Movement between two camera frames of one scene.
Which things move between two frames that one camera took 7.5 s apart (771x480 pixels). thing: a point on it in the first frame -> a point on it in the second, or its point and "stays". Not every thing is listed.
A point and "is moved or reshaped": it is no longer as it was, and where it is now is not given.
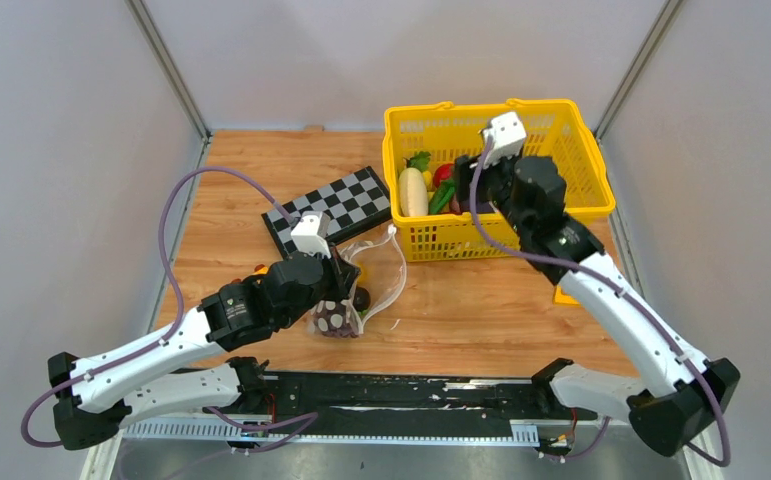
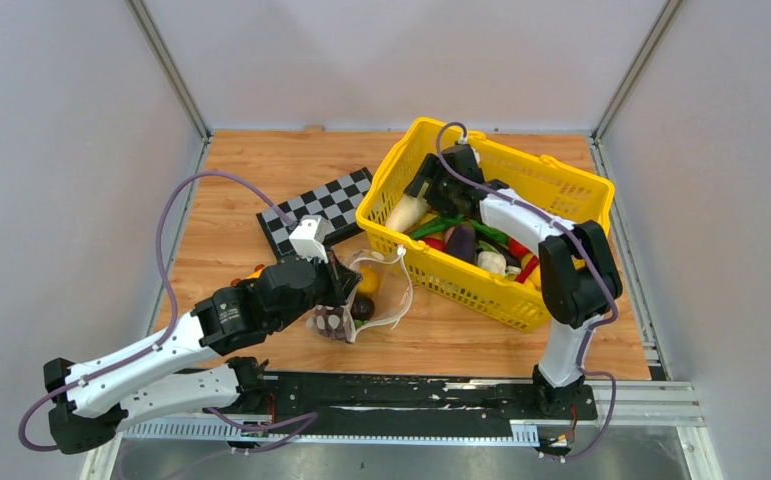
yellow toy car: (260, 269) stays
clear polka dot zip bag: (381, 279) is moved or reshaped
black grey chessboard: (352, 204) stays
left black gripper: (344, 275) stays
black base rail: (351, 404) stays
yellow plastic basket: (554, 129) -> (472, 217)
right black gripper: (463, 169) -> (433, 170)
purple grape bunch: (332, 318) stays
